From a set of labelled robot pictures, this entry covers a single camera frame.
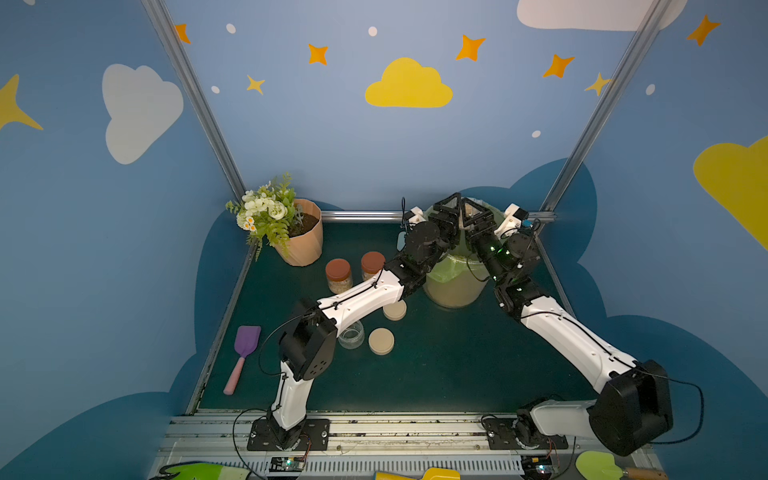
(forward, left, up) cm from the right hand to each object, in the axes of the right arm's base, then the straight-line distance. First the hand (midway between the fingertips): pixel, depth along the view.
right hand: (466, 206), depth 71 cm
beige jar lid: (-9, +16, -38) cm, 42 cm away
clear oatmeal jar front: (-20, +28, -34) cm, 49 cm away
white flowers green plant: (+6, +55, -10) cm, 56 cm away
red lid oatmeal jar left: (-1, +35, -31) cm, 47 cm away
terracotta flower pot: (+9, +47, -22) cm, 52 cm away
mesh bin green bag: (-10, +2, -18) cm, 20 cm away
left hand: (0, -1, +1) cm, 2 cm away
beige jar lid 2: (-19, +20, -39) cm, 48 cm away
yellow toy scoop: (-51, +6, -39) cm, 64 cm away
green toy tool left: (-54, +58, -37) cm, 87 cm away
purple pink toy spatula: (-22, +60, -37) cm, 74 cm away
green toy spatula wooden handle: (-47, -35, -39) cm, 70 cm away
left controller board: (-51, +42, -40) cm, 77 cm away
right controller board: (-48, -20, -40) cm, 66 cm away
